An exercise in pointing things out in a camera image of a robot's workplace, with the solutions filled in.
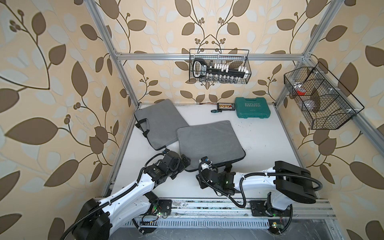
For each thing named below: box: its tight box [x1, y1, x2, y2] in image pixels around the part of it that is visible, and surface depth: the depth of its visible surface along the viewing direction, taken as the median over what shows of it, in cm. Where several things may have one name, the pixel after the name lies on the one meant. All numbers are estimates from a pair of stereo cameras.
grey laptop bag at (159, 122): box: [134, 99, 190, 151], surface depth 107 cm
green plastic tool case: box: [234, 97, 271, 119], surface depth 115 cm
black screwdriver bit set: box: [211, 102, 236, 113], surface depth 121 cm
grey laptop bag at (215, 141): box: [176, 120, 246, 166], surface depth 96 cm
